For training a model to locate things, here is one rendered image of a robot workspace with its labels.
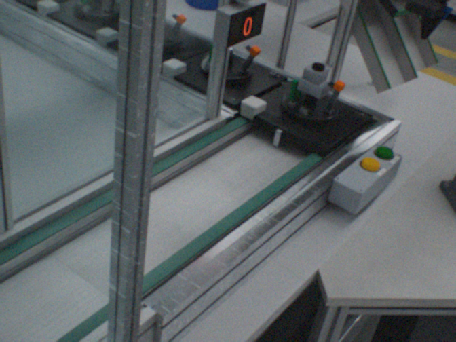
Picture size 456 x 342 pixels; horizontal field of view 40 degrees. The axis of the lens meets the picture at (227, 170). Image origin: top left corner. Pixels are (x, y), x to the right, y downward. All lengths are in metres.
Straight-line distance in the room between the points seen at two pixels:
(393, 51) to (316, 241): 0.66
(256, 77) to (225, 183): 0.42
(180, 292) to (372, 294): 0.40
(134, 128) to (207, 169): 0.74
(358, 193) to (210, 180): 0.31
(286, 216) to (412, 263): 0.30
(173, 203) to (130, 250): 0.53
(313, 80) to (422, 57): 0.51
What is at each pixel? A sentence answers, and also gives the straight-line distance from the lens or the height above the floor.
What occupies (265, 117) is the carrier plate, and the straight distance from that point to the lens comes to 1.47.
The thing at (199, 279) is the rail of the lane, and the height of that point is 0.96.
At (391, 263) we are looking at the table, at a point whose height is 0.86.
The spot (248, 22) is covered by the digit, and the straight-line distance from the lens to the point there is 1.32.
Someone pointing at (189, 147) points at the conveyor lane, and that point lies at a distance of 1.35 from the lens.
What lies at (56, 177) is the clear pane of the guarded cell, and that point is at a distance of 0.58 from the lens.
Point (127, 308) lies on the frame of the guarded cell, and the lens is 0.78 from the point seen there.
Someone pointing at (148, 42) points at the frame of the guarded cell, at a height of 1.45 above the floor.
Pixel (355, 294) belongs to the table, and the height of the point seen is 0.86.
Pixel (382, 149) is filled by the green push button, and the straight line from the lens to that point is 1.45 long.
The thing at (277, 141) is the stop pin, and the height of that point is 0.94.
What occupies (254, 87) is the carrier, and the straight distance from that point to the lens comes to 1.59.
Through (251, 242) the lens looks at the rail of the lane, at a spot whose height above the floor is 0.96.
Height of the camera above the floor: 1.68
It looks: 34 degrees down
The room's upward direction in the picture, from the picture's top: 10 degrees clockwise
